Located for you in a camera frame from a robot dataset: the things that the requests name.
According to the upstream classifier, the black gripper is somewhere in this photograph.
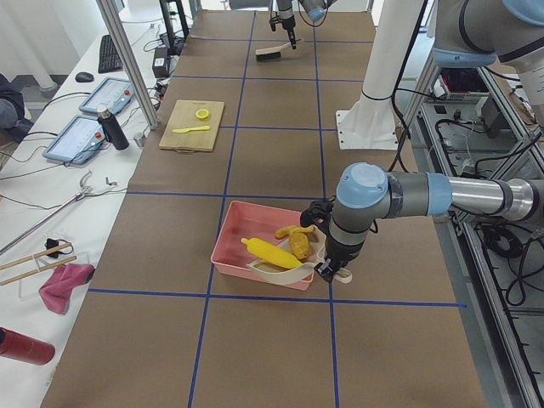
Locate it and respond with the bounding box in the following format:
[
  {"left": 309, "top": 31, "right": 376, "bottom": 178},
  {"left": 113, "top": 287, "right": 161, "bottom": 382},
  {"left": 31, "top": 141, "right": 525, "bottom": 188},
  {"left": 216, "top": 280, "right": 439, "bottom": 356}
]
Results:
[
  {"left": 300, "top": 200, "right": 361, "bottom": 281},
  {"left": 269, "top": 11, "right": 297, "bottom": 49}
]

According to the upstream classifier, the beige hand brush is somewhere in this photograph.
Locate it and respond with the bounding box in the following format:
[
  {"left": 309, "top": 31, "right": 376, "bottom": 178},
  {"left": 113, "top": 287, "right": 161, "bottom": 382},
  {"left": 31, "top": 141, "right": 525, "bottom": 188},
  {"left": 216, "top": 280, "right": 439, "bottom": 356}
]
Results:
[{"left": 255, "top": 37, "right": 303, "bottom": 62}]

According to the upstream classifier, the brown toy potato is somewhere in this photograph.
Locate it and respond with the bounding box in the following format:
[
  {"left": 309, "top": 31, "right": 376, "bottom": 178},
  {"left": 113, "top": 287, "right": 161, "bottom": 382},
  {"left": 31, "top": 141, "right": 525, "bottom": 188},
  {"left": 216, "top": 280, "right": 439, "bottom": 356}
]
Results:
[{"left": 288, "top": 232, "right": 312, "bottom": 260}]

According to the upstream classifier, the beige plastic dustpan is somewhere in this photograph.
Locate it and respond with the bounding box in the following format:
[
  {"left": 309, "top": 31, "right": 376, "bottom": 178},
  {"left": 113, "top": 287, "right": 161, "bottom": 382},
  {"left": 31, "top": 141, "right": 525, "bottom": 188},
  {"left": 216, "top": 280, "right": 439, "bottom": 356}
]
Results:
[{"left": 246, "top": 229, "right": 354, "bottom": 286}]

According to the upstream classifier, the tan toy ginger root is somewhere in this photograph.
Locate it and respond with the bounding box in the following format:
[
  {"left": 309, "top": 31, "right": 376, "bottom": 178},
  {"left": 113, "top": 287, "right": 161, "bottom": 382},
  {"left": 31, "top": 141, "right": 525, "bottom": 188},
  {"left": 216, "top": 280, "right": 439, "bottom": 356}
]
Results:
[{"left": 274, "top": 225, "right": 315, "bottom": 240}]

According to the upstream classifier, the yellow toy corn cob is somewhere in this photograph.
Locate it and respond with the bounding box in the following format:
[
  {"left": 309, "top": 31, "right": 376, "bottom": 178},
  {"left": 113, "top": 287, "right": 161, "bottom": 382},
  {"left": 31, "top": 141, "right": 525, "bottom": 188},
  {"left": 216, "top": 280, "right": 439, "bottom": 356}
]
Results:
[{"left": 241, "top": 238, "right": 303, "bottom": 269}]

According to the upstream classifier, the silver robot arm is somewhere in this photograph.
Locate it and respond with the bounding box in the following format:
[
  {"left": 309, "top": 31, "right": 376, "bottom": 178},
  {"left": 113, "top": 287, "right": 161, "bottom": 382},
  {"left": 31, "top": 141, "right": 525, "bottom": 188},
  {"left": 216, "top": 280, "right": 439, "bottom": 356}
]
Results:
[
  {"left": 301, "top": 1, "right": 543, "bottom": 282},
  {"left": 269, "top": 0, "right": 334, "bottom": 49}
]

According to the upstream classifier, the pink plastic bin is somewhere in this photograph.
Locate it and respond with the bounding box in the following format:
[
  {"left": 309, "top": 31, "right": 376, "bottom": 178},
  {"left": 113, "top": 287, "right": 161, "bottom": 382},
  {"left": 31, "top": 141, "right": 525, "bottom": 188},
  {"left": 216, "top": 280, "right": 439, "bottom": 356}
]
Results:
[{"left": 210, "top": 201, "right": 322, "bottom": 292}]

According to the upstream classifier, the yellow toy lemon slice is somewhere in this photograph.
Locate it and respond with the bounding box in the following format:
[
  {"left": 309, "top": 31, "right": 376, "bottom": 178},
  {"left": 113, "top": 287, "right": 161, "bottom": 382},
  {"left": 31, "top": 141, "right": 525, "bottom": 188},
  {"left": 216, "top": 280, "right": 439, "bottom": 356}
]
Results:
[{"left": 195, "top": 109, "right": 211, "bottom": 120}]

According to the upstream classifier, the yellow plastic knife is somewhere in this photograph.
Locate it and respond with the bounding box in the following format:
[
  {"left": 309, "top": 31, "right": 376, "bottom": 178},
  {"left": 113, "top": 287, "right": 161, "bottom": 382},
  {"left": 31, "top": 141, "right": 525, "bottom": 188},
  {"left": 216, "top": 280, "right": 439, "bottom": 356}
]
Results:
[{"left": 171, "top": 125, "right": 211, "bottom": 134}]

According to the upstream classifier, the black power adapter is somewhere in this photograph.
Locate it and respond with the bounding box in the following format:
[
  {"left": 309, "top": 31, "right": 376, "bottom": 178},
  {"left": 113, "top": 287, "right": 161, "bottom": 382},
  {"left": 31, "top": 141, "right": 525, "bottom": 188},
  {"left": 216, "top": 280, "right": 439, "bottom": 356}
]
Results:
[{"left": 152, "top": 47, "right": 177, "bottom": 79}]

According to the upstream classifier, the wooden cutting board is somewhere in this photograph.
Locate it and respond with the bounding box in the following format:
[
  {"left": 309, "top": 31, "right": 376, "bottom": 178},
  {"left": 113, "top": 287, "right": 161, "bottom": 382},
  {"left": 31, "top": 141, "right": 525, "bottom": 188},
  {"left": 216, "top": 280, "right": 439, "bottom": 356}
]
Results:
[{"left": 159, "top": 99, "right": 224, "bottom": 152}]

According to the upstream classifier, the black keyboard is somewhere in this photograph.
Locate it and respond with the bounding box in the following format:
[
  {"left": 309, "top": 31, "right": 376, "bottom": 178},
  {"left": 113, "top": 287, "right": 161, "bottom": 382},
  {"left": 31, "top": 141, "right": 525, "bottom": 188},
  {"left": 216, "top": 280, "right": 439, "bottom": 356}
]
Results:
[{"left": 98, "top": 34, "right": 122, "bottom": 74}]

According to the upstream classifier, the far blue teach pendant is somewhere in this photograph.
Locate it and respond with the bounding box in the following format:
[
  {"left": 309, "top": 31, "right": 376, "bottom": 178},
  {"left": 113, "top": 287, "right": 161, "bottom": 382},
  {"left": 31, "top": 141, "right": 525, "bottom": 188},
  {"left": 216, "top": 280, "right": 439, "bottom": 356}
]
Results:
[{"left": 79, "top": 76, "right": 133, "bottom": 116}]

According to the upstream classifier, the blue teach pendant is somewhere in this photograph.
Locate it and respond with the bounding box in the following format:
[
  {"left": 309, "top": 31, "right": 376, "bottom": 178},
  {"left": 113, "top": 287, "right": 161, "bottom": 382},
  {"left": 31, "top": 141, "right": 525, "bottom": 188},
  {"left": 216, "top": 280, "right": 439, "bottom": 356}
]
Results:
[
  {"left": 79, "top": 76, "right": 133, "bottom": 116},
  {"left": 42, "top": 115, "right": 106, "bottom": 165}
]

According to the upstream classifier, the black water bottle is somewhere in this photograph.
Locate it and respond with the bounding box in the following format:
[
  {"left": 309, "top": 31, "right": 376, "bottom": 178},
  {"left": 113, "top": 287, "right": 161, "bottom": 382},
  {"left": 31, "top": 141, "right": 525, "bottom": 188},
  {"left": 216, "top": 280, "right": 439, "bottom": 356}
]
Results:
[{"left": 97, "top": 105, "right": 129, "bottom": 150}]

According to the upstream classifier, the black computer mouse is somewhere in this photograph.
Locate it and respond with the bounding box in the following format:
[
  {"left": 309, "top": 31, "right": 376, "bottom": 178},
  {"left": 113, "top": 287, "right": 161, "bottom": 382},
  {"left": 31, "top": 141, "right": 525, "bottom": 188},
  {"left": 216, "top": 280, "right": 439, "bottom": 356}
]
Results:
[{"left": 75, "top": 71, "right": 94, "bottom": 83}]

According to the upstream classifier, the near blue teach pendant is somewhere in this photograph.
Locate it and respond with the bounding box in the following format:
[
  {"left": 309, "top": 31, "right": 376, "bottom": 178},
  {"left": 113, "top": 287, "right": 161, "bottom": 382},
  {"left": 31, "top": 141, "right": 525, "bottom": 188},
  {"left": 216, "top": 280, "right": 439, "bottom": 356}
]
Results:
[{"left": 42, "top": 115, "right": 106, "bottom": 165}]

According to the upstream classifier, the wooden stick pair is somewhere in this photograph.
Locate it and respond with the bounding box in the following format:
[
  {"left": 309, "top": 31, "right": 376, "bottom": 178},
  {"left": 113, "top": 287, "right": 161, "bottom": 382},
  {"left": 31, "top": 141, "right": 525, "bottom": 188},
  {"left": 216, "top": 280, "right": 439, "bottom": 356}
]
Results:
[{"left": 1, "top": 242, "right": 77, "bottom": 286}]

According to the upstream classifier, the pink cloth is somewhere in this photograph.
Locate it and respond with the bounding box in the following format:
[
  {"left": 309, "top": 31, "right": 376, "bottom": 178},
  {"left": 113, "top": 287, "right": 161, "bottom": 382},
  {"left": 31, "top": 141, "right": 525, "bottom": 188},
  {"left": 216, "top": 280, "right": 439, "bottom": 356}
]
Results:
[{"left": 38, "top": 263, "right": 95, "bottom": 315}]

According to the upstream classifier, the metal reacher grabber tool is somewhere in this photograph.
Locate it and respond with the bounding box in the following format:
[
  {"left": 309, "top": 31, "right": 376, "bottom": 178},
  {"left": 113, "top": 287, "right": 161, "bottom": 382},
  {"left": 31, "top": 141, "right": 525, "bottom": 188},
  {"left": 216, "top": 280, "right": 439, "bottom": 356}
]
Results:
[{"left": 0, "top": 169, "right": 118, "bottom": 256}]

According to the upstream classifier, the seated person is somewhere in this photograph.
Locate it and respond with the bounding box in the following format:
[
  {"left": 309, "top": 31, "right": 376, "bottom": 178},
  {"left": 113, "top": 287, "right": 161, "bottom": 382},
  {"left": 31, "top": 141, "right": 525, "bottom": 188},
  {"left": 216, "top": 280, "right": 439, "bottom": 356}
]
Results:
[{"left": 1, "top": 75, "right": 33, "bottom": 143}]

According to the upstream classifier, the red cylinder bottle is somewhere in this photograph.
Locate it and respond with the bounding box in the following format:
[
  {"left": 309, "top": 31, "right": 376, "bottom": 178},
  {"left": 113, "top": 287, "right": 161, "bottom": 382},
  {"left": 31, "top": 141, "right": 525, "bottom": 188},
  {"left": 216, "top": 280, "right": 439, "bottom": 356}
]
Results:
[{"left": 1, "top": 327, "right": 55, "bottom": 366}]

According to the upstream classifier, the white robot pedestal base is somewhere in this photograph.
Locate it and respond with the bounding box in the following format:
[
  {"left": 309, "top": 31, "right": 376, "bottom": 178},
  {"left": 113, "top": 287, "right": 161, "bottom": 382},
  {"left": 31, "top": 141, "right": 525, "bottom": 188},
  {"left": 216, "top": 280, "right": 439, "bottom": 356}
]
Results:
[{"left": 337, "top": 0, "right": 426, "bottom": 150}]

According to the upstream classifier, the aluminium frame post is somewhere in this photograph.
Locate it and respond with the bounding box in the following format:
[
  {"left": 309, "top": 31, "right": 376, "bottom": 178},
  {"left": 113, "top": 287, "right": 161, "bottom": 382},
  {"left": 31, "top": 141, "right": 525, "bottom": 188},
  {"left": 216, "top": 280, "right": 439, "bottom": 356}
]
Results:
[{"left": 96, "top": 0, "right": 159, "bottom": 130}]

